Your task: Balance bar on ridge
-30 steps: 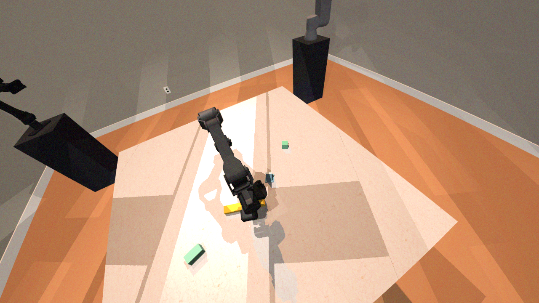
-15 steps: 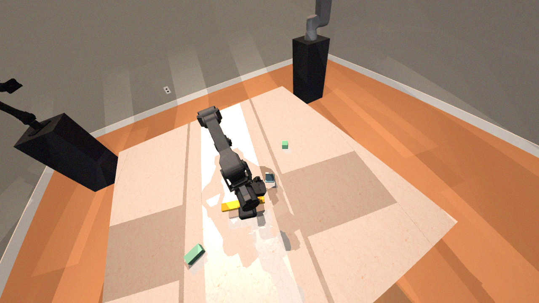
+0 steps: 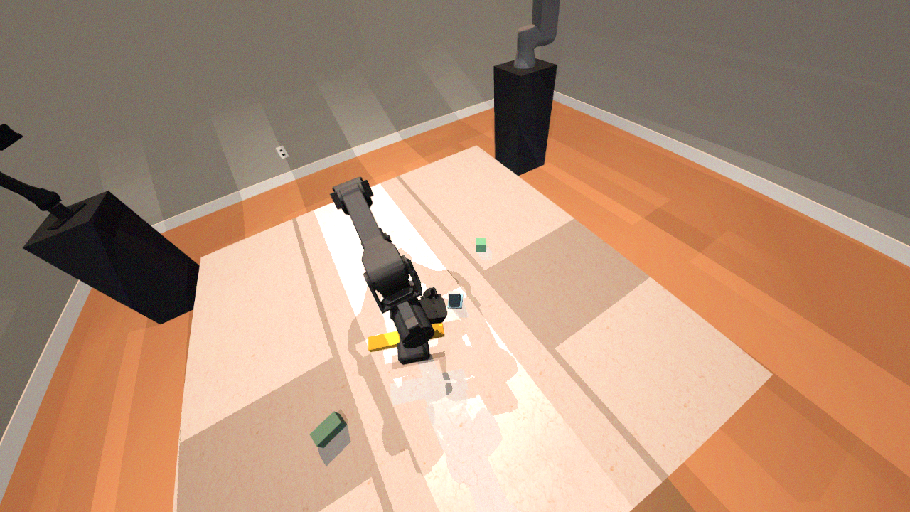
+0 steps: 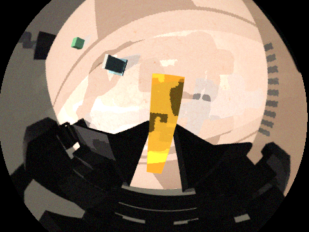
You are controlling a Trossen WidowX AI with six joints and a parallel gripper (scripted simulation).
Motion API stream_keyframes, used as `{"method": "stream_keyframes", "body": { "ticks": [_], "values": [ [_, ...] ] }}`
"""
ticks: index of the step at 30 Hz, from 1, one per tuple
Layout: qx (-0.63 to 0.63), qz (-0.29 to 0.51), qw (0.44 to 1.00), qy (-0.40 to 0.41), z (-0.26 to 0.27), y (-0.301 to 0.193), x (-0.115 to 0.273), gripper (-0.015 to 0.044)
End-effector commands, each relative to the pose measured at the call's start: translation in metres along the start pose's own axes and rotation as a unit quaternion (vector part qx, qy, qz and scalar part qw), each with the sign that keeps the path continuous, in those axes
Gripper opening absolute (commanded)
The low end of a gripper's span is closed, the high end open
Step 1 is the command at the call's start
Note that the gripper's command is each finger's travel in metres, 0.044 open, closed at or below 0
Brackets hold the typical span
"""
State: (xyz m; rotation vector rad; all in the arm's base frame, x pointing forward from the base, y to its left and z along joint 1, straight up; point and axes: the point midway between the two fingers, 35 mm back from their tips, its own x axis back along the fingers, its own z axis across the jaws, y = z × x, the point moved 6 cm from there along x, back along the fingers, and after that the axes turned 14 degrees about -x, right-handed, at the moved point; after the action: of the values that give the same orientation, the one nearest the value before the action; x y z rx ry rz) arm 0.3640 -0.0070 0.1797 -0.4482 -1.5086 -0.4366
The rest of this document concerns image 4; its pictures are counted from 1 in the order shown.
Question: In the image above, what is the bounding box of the green cube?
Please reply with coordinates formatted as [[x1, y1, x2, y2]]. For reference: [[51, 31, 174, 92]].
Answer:
[[71, 37, 85, 50]]

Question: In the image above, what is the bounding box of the yellow bar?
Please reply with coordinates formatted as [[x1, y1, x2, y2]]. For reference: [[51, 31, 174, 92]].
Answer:
[[147, 74, 185, 173]]

